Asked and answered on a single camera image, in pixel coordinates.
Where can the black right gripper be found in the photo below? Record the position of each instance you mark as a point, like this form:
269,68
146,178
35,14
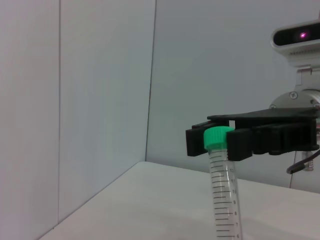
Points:
287,130

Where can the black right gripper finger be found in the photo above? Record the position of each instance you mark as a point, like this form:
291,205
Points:
195,142

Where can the clear test tube green cap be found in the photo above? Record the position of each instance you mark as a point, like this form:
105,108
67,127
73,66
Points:
220,190

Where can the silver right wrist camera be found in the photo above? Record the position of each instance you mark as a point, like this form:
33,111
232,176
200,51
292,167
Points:
295,37

